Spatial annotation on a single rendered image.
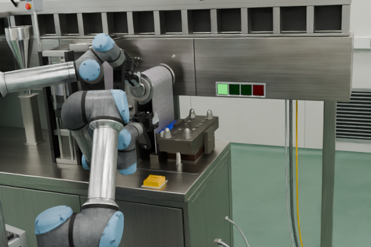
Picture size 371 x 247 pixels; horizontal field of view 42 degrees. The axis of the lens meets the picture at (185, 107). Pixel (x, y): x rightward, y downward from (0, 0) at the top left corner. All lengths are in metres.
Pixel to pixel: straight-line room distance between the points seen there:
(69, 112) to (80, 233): 0.42
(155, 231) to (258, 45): 0.97
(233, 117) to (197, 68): 2.57
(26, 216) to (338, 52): 1.64
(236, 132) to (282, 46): 2.78
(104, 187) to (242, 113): 3.48
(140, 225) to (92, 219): 0.64
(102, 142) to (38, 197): 0.84
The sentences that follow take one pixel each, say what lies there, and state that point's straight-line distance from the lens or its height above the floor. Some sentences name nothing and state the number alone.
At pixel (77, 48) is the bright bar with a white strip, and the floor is 1.44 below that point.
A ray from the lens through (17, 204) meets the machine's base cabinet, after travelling 2.46.
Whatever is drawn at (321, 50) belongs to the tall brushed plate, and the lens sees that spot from 2.26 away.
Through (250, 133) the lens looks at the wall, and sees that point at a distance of 4.94.
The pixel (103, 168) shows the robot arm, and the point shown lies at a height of 1.15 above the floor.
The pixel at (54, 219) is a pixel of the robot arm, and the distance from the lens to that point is 1.52.
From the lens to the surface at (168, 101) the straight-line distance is 2.35.
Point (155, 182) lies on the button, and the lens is 1.99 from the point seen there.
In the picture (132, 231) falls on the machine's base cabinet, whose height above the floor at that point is 0.68.
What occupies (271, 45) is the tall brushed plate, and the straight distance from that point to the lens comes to 2.29.
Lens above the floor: 1.71
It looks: 15 degrees down
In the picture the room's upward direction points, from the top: 3 degrees counter-clockwise
